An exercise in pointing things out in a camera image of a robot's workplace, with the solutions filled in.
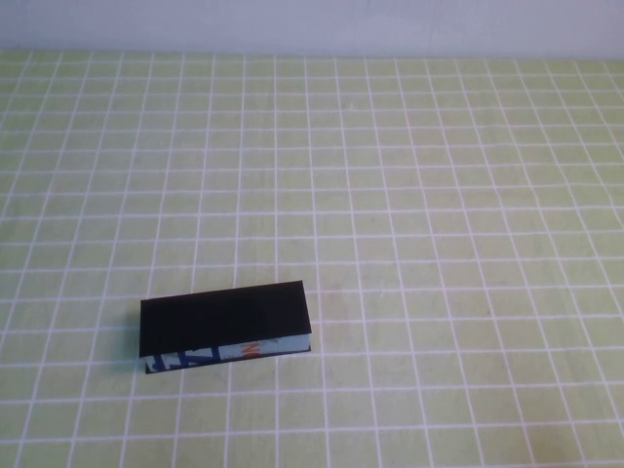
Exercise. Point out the black printed glasses case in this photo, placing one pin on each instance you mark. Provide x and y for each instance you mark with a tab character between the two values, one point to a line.
219	317

